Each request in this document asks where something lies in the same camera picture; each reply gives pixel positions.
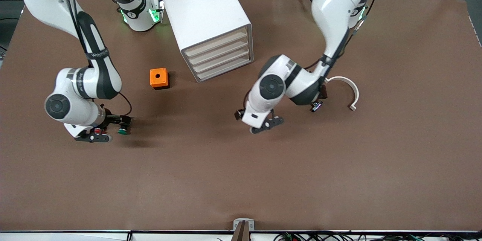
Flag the white curved bracket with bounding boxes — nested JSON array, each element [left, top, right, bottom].
[[325, 76, 360, 112]]

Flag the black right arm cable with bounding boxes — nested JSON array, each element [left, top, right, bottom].
[[60, 0, 133, 117]]

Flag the brown table cover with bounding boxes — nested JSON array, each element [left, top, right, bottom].
[[0, 0, 482, 232]]

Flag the orange box with hole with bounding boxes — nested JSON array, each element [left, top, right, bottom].
[[149, 68, 170, 90]]

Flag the tangled black cables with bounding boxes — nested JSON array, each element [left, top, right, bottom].
[[274, 232, 482, 241]]

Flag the white table edge rail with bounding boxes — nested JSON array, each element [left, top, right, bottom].
[[0, 230, 482, 241]]

